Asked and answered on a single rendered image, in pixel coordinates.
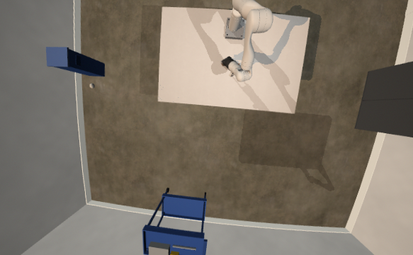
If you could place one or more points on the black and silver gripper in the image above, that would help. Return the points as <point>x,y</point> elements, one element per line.
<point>229,63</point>

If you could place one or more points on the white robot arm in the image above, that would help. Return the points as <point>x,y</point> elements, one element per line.
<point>259,20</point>

